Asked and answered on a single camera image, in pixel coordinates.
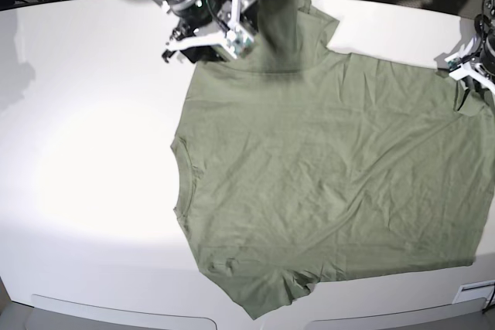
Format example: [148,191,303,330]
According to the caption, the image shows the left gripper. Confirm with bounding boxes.
[456,34,494,94]

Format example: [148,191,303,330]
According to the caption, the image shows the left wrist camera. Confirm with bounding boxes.
[445,53,469,80]

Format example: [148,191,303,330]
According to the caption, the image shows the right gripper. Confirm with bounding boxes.
[162,0,258,63]

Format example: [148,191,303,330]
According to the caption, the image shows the white label sticker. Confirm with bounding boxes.
[452,280,494,306]

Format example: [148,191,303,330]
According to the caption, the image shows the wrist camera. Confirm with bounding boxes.
[224,29,254,60]
[445,53,469,80]

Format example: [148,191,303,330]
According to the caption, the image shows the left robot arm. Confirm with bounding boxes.
[460,0,494,95]

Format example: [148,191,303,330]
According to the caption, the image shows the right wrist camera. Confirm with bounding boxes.
[224,29,254,60]

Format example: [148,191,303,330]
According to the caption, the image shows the green T-shirt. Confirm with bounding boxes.
[172,0,494,318]

